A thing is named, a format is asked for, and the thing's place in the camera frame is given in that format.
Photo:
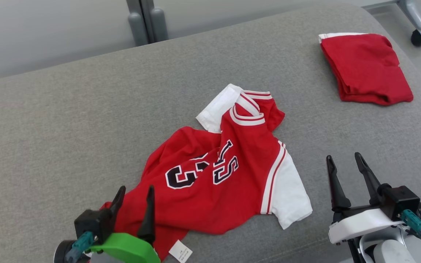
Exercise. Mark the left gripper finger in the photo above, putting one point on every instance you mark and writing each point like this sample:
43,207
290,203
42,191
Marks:
148,223
115,204

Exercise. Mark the grey frame leg with caster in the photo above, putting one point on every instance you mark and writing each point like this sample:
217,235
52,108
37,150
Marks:
413,14

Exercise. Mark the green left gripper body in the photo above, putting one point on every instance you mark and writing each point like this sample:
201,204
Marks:
130,250

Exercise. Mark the red jersey with number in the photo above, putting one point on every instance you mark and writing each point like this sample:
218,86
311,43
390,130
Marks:
364,69

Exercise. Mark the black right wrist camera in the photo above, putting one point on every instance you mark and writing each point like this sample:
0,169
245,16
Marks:
400,201

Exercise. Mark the red and white jersey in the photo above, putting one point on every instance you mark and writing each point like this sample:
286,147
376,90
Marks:
232,197

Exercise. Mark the grey partition post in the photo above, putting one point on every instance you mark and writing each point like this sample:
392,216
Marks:
158,25
137,29

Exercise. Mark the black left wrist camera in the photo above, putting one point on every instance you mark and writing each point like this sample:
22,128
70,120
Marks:
93,223

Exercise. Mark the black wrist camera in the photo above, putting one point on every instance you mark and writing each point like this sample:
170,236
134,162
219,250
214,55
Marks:
93,223
400,201

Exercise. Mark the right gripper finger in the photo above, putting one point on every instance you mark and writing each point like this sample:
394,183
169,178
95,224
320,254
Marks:
338,193
369,182

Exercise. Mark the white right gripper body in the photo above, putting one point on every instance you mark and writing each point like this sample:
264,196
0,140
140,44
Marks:
360,224

